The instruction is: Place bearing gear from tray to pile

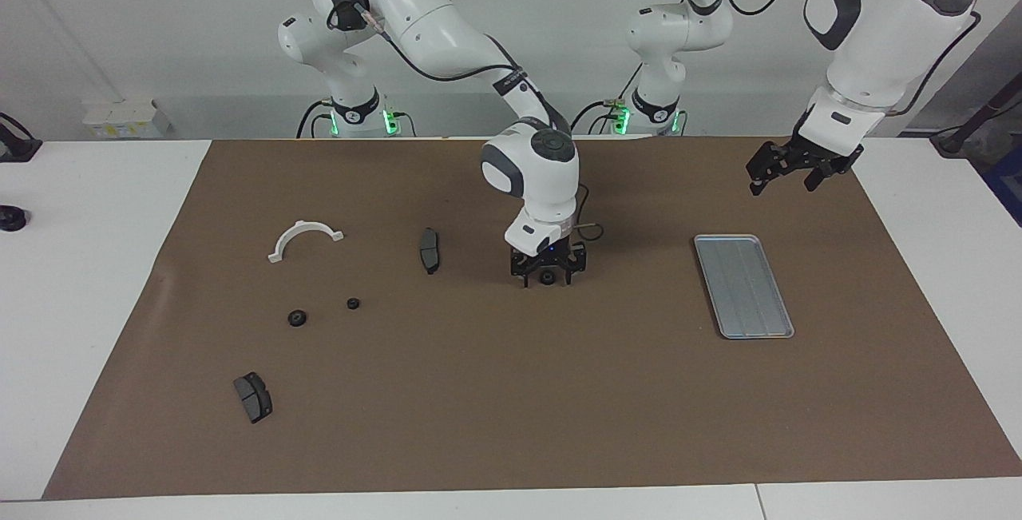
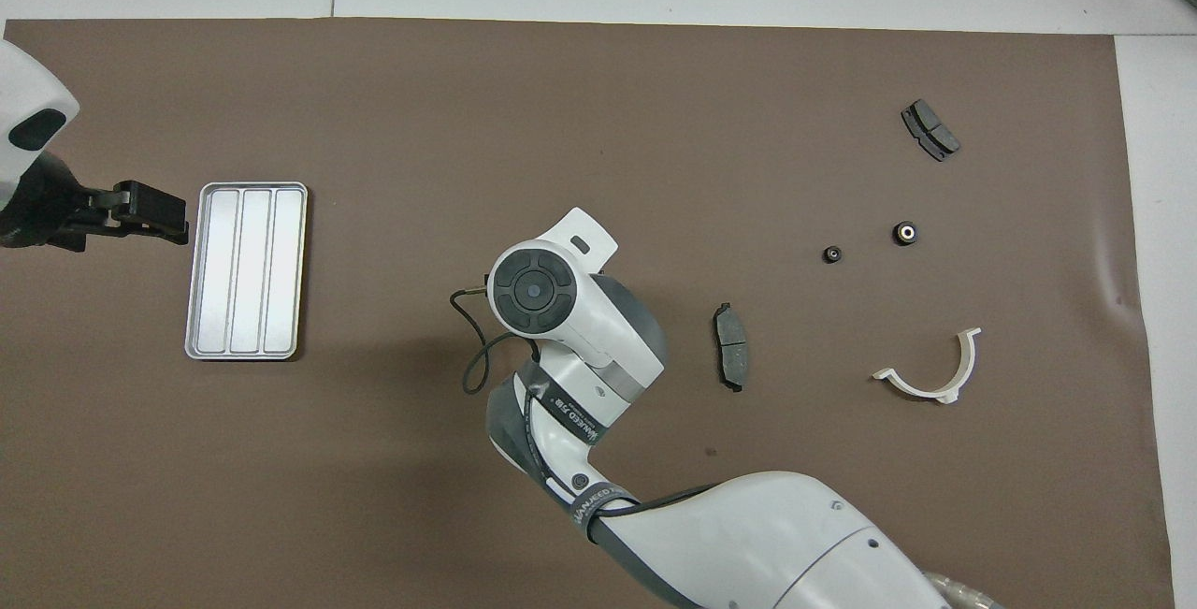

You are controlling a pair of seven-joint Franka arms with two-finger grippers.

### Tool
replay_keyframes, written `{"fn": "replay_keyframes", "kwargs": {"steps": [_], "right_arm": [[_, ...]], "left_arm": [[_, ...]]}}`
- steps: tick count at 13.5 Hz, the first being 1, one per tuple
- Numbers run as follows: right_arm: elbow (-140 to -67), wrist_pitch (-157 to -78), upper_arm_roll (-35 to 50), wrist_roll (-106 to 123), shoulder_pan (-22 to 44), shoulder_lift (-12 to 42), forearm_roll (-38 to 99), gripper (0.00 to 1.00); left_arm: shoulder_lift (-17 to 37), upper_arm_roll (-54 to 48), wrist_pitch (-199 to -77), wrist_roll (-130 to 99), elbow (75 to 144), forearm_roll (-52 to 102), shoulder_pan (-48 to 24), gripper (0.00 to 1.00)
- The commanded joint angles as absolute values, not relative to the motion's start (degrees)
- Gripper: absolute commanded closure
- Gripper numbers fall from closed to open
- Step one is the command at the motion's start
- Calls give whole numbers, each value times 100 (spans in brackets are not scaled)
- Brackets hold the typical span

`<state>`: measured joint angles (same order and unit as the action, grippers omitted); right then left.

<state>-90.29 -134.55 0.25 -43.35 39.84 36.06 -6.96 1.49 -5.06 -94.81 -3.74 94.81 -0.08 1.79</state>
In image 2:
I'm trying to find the brown paper table mat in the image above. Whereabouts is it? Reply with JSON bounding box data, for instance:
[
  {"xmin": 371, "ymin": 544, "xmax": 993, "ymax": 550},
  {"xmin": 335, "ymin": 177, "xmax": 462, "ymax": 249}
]
[{"xmin": 0, "ymin": 18, "xmax": 1177, "ymax": 609}]

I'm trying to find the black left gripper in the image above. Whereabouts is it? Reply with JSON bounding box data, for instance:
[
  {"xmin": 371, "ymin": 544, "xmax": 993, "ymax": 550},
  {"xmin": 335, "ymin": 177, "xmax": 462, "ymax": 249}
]
[{"xmin": 0, "ymin": 151, "xmax": 191, "ymax": 253}]

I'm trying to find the white curved plastic bracket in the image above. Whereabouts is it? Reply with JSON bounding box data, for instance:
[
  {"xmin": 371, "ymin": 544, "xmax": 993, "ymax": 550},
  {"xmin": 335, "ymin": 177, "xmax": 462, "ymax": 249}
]
[{"xmin": 872, "ymin": 327, "xmax": 983, "ymax": 405}]

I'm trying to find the long dark brake pad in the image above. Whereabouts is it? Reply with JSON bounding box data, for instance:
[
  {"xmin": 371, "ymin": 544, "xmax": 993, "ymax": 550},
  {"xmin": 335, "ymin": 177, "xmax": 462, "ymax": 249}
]
[{"xmin": 713, "ymin": 302, "xmax": 751, "ymax": 394}]

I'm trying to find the short dark brake pad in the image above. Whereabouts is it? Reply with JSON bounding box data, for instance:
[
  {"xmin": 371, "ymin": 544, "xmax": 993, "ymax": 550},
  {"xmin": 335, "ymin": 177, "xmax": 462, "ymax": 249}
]
[{"xmin": 901, "ymin": 99, "xmax": 962, "ymax": 163}]

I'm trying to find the silver ribbed metal tray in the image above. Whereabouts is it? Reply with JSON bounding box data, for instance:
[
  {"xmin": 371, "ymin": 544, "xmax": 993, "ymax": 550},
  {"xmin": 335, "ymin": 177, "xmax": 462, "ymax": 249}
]
[{"xmin": 185, "ymin": 181, "xmax": 309, "ymax": 362}]

